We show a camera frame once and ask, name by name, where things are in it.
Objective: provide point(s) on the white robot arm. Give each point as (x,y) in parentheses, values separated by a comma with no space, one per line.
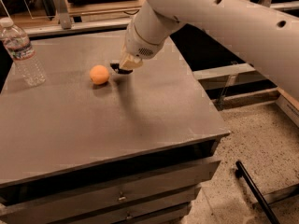
(266,38)

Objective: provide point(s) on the orange fruit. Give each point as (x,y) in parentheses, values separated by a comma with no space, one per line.
(99,75)

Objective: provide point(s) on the black rxbar chocolate wrapper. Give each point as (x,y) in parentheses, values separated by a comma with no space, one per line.
(118,70)

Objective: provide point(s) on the black bar on floor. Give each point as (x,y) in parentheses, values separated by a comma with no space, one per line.
(242,172)

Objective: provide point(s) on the grey drawer cabinet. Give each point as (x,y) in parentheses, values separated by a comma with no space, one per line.
(147,189)

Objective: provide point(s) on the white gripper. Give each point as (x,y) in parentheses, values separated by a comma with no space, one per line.
(137,46)

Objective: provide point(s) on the metal railing frame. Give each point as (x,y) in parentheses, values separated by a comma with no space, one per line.
(85,19)

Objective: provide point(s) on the clear plastic water bottle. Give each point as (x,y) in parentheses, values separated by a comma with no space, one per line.
(19,47)

